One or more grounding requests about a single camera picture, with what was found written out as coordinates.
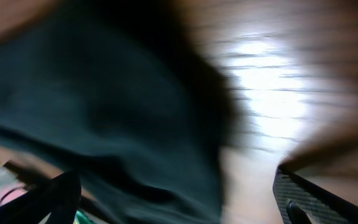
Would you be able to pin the black t-shirt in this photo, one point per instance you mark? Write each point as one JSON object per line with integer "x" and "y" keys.
{"x": 115, "y": 90}

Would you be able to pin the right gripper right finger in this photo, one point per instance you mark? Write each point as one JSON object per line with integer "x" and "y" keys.
{"x": 300, "y": 201}

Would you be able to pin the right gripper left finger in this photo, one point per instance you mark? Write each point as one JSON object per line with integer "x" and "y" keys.
{"x": 57, "y": 200}

